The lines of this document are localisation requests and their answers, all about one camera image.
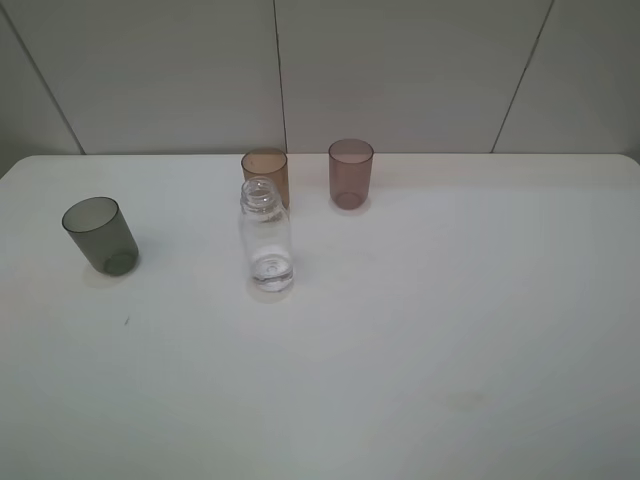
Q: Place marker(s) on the grey translucent cup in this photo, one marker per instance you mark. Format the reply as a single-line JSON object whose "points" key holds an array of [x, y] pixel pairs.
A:
{"points": [[99, 229]]}

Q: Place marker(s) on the orange translucent cup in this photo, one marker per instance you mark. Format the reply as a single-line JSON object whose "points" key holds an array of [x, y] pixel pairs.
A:
{"points": [[271, 163]]}

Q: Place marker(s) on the pink translucent cup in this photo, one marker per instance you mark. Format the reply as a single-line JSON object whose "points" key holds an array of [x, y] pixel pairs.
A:
{"points": [[350, 167]]}

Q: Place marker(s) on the clear plastic water bottle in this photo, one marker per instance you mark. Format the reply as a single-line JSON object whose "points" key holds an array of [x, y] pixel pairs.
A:
{"points": [[266, 235]]}

